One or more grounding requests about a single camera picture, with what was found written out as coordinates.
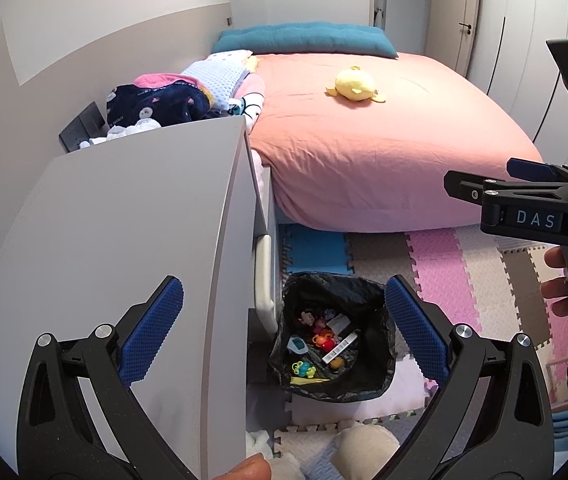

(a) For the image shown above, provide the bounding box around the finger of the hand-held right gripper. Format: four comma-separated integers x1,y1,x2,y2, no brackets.
507,157,568,183
444,170,487,206

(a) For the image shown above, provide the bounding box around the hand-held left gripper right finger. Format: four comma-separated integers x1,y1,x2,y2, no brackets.
374,274,557,480

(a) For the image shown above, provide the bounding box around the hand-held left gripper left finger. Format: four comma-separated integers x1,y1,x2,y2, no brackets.
16,275,199,480

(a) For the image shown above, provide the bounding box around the bin with black bag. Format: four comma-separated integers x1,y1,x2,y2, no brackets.
268,271,397,403

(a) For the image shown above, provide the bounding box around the long white cardboard box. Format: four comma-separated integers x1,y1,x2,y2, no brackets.
321,331,360,365

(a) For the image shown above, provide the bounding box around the person's right hand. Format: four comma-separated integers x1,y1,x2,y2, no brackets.
539,246,568,316

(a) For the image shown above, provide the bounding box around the person's left hand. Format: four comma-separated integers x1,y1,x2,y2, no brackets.
225,453,273,480

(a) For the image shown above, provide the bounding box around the pastel foam puzzle mat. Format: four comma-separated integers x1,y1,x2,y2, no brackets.
246,225,568,461

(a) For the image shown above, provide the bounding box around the pink bed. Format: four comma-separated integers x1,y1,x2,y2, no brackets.
244,52,545,234

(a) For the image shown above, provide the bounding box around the cream fuzzy cloth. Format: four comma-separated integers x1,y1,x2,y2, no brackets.
331,421,402,480

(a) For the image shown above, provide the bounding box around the yellow plush toy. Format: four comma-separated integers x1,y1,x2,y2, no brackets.
325,65,387,104

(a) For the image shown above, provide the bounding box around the white frilly cloth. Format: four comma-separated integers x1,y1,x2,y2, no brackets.
78,119,161,150

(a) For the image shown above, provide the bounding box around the teal pillow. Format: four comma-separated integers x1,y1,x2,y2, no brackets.
211,21,399,59

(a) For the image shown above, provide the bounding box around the navy printed blanket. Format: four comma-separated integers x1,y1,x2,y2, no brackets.
106,82,213,129

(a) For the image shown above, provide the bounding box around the pink and white cloth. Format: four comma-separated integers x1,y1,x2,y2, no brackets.
134,72,211,97

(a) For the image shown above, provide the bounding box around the light blue knitted blanket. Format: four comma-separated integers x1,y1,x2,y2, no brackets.
179,57,251,112

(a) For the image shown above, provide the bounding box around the white drawer handle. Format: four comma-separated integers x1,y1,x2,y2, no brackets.
254,234,277,314

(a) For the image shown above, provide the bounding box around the black wall socket plate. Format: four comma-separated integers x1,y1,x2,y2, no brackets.
58,101,108,153

